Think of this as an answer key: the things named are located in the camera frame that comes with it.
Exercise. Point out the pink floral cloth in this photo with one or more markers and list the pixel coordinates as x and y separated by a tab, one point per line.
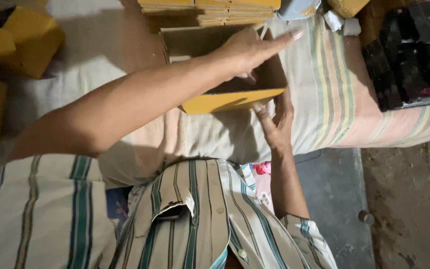
262	179

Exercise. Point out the striped cloth mattress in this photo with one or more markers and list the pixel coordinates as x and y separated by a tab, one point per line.
330	93

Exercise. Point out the yellow cardboard box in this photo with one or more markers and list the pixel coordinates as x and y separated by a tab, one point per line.
233	99

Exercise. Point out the person's striped shirt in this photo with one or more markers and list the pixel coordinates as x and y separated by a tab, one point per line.
88	224

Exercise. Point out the black tray of dark packets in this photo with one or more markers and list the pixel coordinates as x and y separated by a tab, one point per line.
413	56

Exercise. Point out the person's left hand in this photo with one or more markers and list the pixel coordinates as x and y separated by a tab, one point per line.
246	52

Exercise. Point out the person's right hand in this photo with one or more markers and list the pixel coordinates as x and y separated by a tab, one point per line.
278	125

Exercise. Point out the stack of flat yellow cardboards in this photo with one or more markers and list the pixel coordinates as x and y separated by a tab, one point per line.
215	11

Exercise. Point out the crumpled white paper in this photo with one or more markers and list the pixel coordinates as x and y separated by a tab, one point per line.
343	24

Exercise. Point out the pale blue plastic bag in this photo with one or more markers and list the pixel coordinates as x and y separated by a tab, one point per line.
297	8

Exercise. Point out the small round metal knob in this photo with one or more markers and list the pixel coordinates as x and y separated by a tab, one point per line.
365	217

